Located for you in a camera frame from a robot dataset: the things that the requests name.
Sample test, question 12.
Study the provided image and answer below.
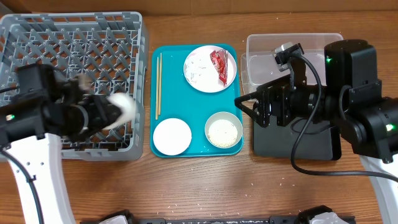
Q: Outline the left wooden chopstick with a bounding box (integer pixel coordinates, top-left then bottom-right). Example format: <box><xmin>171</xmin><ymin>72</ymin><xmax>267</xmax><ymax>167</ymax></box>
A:
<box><xmin>155</xmin><ymin>57</ymin><xmax>159</xmax><ymax>120</ymax></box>

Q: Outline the clear plastic bin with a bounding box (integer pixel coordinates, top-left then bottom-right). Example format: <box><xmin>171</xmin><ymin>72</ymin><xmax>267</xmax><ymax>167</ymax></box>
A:
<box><xmin>241</xmin><ymin>33</ymin><xmax>343</xmax><ymax>95</ymax></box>

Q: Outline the white napkin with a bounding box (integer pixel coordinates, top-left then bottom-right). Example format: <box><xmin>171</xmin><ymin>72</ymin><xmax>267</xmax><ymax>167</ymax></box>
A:
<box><xmin>185</xmin><ymin>55</ymin><xmax>206</xmax><ymax>83</ymax></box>

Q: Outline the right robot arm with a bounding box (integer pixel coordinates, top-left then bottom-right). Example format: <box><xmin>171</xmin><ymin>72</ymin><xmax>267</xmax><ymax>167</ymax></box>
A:
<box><xmin>234</xmin><ymin>39</ymin><xmax>397</xmax><ymax>223</ymax></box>

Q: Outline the large white plate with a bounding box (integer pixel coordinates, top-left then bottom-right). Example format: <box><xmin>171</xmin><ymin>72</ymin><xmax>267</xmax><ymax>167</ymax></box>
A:
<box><xmin>183</xmin><ymin>45</ymin><xmax>237</xmax><ymax>93</ymax></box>

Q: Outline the small white pink bowl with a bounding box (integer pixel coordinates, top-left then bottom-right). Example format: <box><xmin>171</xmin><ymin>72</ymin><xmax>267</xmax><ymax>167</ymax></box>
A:
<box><xmin>152</xmin><ymin>118</ymin><xmax>192</xmax><ymax>156</ymax></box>

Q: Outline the pile of rice grains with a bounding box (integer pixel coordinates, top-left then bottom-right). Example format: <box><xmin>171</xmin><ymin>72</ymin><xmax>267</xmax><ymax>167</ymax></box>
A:
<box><xmin>208</xmin><ymin>119</ymin><xmax>238</xmax><ymax>148</ymax></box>

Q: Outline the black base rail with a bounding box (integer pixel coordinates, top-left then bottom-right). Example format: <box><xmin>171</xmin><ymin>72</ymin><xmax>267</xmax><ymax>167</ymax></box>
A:
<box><xmin>80</xmin><ymin>205</ymin><xmax>356</xmax><ymax>224</ymax></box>

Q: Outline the teal serving tray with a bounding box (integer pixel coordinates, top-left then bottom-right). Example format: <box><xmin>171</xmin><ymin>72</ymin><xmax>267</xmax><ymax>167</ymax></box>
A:
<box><xmin>150</xmin><ymin>45</ymin><xmax>244</xmax><ymax>157</ymax></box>

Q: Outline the grey bowl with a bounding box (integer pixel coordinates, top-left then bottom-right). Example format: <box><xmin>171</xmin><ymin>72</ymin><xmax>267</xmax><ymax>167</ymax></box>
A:
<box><xmin>205</xmin><ymin>111</ymin><xmax>243</xmax><ymax>149</ymax></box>

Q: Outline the red snack wrapper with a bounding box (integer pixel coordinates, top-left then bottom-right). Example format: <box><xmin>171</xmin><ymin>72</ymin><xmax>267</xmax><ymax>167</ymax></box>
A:
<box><xmin>210</xmin><ymin>49</ymin><xmax>228</xmax><ymax>86</ymax></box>

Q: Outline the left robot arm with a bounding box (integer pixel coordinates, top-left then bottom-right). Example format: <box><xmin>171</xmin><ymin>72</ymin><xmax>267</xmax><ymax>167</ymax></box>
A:
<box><xmin>1</xmin><ymin>63</ymin><xmax>124</xmax><ymax>223</ymax></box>

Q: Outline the grey dish rack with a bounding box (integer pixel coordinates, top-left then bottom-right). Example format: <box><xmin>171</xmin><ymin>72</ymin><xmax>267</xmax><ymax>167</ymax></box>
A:
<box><xmin>1</xmin><ymin>12</ymin><xmax>149</xmax><ymax>161</ymax></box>

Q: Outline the black tray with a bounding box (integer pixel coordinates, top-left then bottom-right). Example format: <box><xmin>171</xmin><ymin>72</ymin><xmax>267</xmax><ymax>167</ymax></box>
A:
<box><xmin>252</xmin><ymin>116</ymin><xmax>341</xmax><ymax>161</ymax></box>

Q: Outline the white cup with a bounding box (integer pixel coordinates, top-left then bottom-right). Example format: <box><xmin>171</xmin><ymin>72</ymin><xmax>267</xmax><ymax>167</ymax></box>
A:
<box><xmin>104</xmin><ymin>93</ymin><xmax>136</xmax><ymax>129</ymax></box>

